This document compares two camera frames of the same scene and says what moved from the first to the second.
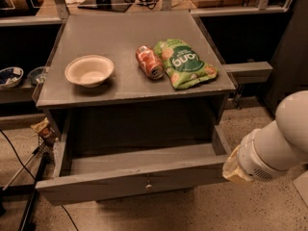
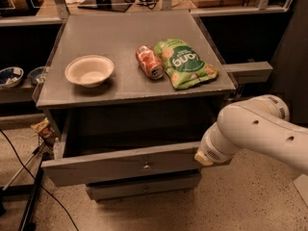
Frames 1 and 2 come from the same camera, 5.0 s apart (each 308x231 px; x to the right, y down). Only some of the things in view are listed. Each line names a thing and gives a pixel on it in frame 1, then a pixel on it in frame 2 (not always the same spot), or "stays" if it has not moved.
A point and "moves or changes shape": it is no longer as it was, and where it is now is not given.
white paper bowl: [89, 70] stays
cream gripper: [254, 162] -> [210, 148]
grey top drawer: [98, 171] moves or changes shape
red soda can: [148, 63] stays
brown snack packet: [44, 129] stays
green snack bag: [184, 64] stays
